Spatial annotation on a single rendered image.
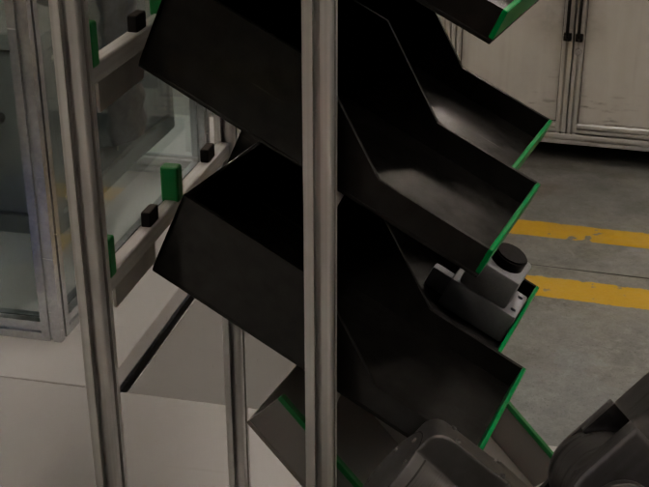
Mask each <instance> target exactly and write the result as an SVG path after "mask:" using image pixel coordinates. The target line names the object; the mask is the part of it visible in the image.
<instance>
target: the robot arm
mask: <svg viewBox="0 0 649 487"><path fill-rule="evenodd" d="M456 429H457V428H456V427H455V426H454V425H453V426H451V425H449V424H448V423H447V422H445V421H444V420H441V419H430V420H428V421H426V422H424V423H423V424H422V425H421V426H420V427H419V428H418V429H417V430H416V432H415V433H414V434H412V435H411V436H409V437H408V438H406V439H405V440H404V441H402V442H401V443H400V444H399V445H398V446H396V447H395V448H394V449H393V450H392V451H391V452H390V453H389V454H388V455H387V456H386V457H385V458H384V459H383V461H382V462H381V463H380V464H379V465H378V466H377V468H376V469H375V470H374V471H373V473H372V474H371V475H370V476H369V478H368V479H367V481H366V482H365V483H364V485H363V486H362V487H528V486H527V485H526V484H525V483H524V482H523V481H522V480H520V479H519V478H518V477H517V476H516V475H515V474H514V473H513V472H511V471H510V470H509V469H508V468H507V467H506V466H505V465H504V464H503V463H501V462H500V461H499V460H498V459H494V458H493V457H492V456H490V455H489V454H488V453H486V452H485V451H484V450H482V449H481V448H480V447H478V446H477V445H476V444H474V443H473V442H472V441H470V440H469V439H468V438H466V437H465V436H464V435H462V434H461V433H460V432H459V431H457V430H456ZM540 487H649V372H648V373H647V374H645V375H644V376H643V377H642V378H641V379H640V380H639V381H637V382H636V383H635V384H634V385H633V386H632V387H631V388H629V389H628V390H627V391H626V392H625V393H624V394H623V395H622V396H620V397H619V398H618V399H617V400H616V401H615V402H614V401H613V400H612V399H611V398H609V399H608V400H607V401H606V403H605V404H604V405H603V406H602V407H600V408H599V409H598V410H597V411H596V412H595V413H594V414H593V415H591V416H590V417H589V418H588V419H587V420H586V421H585V422H583V423H582V424H581V425H580V426H579V427H578V428H577V429H576V430H574V431H573V432H572V433H571V434H570V435H569V436H568V437H567V438H565V439H564V440H563V441H562V442H561V443H560V444H559V446H558V447H557V448H556V450H555V451H554V453H553V455H552V456H551V459H550V464H549V472H548V478H547V479H546V481H545V482H544V483H543V484H542V485H541V486H540Z"/></svg>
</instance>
